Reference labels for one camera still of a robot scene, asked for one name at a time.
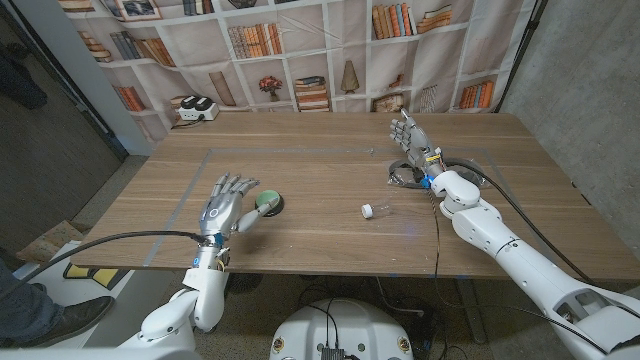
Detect grey table leg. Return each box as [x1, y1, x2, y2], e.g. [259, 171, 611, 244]
[455, 278, 489, 345]

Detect person leg in blue jeans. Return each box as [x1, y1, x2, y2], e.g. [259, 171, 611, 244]
[0, 259, 54, 346]

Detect coiled black cable in bag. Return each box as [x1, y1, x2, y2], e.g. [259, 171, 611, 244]
[387, 157, 486, 190]

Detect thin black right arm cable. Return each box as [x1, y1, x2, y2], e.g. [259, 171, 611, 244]
[427, 187, 609, 356]

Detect grey tape rectangle outline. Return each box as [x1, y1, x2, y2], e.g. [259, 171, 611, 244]
[144, 146, 506, 269]

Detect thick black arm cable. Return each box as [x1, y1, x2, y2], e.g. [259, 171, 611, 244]
[0, 230, 212, 301]
[447, 160, 596, 286]

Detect black shoe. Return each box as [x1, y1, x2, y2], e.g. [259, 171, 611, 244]
[29, 295, 115, 347]

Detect yellow and black floor marker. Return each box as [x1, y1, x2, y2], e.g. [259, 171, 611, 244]
[62, 263, 121, 290]

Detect black backdrop stand pole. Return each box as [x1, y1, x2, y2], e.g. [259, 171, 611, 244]
[492, 0, 550, 114]

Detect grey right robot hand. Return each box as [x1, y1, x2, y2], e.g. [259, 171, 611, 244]
[389, 108, 446, 180]

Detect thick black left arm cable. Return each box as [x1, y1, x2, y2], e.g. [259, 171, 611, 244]
[0, 230, 212, 301]

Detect white power strip black plugs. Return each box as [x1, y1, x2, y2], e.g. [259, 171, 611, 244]
[177, 95, 220, 122]

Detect small clear cup white cap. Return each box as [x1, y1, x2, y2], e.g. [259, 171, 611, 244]
[361, 200, 392, 220]

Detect printed bookshelf backdrop cloth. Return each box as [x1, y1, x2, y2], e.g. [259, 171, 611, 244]
[57, 0, 539, 144]

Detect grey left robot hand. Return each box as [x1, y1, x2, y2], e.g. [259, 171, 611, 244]
[198, 172, 280, 239]

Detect brown cardboard sheet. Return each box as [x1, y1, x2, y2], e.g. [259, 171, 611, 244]
[14, 219, 86, 266]

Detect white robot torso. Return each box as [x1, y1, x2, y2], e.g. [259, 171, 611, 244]
[268, 298, 415, 360]

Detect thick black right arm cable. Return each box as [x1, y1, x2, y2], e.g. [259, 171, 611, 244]
[447, 160, 596, 286]

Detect green push button black base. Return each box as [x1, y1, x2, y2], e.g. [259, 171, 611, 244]
[254, 189, 286, 218]

